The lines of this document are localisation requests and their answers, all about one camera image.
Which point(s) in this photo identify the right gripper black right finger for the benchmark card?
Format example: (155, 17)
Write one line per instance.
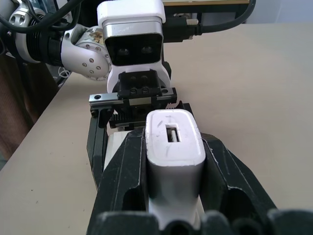
(227, 176)

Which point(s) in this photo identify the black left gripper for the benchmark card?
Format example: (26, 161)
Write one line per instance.
(140, 84)

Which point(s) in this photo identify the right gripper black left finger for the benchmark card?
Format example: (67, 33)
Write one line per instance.
(122, 171)

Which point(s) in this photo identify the white charger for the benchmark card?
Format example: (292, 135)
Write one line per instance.
(172, 156)

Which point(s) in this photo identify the brown wooden cabinet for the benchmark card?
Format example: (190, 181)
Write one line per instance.
(17, 105)

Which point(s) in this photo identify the dark desk with wooden top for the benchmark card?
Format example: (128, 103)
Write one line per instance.
(207, 7)

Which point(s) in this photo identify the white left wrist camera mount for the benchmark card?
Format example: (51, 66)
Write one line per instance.
(132, 14)

